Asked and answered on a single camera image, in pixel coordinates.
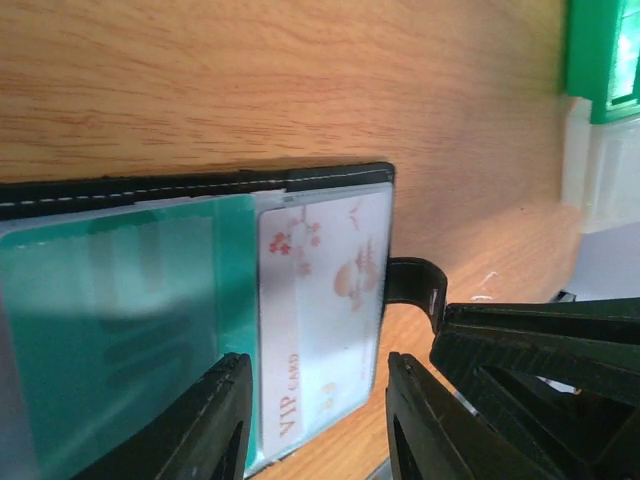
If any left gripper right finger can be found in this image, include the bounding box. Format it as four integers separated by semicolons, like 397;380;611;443
386;352;551;480

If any green plastic compartment tray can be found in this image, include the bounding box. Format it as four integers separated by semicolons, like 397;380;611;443
565;0;639;125

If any black leather card holder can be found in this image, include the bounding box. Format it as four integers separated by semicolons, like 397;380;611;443
1;162;447;479

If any white plastic bin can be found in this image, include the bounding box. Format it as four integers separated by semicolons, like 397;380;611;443
561;98;639;234

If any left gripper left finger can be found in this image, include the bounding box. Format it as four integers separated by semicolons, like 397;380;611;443
75;353;252;480

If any white VIP card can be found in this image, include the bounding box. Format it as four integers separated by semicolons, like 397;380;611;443
258;184;393;461

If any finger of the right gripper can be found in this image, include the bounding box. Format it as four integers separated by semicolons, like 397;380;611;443
430;329;639;479
442;298;639;345

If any teal card in holder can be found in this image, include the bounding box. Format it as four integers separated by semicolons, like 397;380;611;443
1;194;258;479

